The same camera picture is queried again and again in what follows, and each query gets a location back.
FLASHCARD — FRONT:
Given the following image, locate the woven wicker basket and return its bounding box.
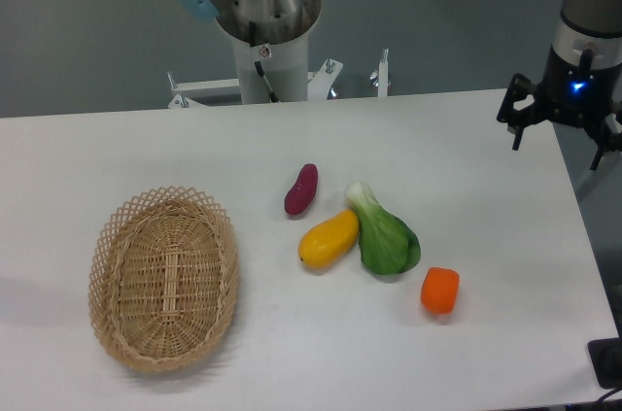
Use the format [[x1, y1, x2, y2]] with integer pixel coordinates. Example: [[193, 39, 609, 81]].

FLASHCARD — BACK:
[[88, 187, 239, 373]]

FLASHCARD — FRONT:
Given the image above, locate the green bok choy toy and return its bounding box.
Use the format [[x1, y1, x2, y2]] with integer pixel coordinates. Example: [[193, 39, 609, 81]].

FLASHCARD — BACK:
[[344, 182, 421, 276]]

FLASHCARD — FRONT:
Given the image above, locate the yellow mango toy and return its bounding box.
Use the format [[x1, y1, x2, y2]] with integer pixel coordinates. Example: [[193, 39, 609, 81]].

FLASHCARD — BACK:
[[297, 210, 359, 270]]

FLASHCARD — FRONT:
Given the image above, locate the orange toy fruit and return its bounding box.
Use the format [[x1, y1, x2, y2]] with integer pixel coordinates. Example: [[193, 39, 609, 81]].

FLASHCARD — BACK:
[[420, 267, 461, 315]]

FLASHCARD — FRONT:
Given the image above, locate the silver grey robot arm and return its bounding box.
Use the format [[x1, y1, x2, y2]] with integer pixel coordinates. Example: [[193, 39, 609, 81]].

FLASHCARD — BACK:
[[179, 0, 621, 169]]

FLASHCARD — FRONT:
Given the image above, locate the purple sweet potato toy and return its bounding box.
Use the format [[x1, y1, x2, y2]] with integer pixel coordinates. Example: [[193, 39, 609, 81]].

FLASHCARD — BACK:
[[284, 163, 319, 217]]

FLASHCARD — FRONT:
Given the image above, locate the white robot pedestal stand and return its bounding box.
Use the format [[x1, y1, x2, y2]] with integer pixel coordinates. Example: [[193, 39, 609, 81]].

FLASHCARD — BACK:
[[166, 36, 394, 109]]

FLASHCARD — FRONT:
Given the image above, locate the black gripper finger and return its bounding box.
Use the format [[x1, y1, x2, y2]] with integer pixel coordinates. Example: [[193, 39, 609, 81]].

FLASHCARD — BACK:
[[497, 73, 552, 151], [584, 101, 621, 171]]

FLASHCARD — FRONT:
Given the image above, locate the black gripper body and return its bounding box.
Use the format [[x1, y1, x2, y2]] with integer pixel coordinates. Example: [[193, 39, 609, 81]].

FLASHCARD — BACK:
[[541, 44, 613, 127]]

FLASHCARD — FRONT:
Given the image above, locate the black base cable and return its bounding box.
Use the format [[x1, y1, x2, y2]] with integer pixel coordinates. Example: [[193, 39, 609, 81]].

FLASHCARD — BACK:
[[248, 20, 281, 104]]

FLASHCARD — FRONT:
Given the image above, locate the black device at table corner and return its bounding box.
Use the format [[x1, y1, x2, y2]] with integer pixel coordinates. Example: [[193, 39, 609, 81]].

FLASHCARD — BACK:
[[587, 337, 621, 390]]

